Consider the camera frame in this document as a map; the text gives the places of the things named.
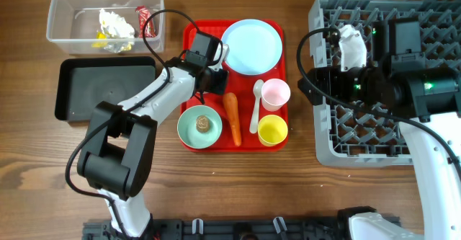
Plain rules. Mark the grey dishwasher rack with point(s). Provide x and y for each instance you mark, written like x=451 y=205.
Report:
x=347 y=138

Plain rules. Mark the yellow cup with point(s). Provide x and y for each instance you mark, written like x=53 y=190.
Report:
x=272 y=130

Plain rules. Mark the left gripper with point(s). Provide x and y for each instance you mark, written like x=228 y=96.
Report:
x=219 y=86

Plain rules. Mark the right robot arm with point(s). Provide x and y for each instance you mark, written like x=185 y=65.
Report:
x=425 y=102

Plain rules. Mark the large light blue plate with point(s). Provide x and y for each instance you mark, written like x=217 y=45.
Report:
x=255 y=47

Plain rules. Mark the brown walnut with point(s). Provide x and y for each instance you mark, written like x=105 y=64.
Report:
x=203 y=124

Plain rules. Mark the red candy wrapper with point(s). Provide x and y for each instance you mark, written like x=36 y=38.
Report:
x=147 y=26

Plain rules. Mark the yellow snack wrapper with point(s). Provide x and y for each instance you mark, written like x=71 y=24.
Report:
x=111 y=46

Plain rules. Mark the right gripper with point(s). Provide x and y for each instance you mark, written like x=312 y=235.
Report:
x=332 y=75

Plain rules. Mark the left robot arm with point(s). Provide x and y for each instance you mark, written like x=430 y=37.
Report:
x=116 y=154

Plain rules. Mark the pink cup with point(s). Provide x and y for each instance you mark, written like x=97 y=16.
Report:
x=275 y=93

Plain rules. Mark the white tissue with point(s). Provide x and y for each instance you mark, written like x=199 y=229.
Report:
x=114 y=26

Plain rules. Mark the orange carrot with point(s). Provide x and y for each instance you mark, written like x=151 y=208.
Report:
x=230 y=104

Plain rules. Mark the white plastic spoon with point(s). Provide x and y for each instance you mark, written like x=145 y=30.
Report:
x=257 y=90

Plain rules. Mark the clear plastic waste bin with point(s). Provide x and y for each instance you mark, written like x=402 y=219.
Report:
x=73 y=24

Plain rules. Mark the black rectangular tray bin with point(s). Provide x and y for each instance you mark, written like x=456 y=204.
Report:
x=85 y=82

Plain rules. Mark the red serving tray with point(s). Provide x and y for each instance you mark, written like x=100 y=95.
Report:
x=241 y=85

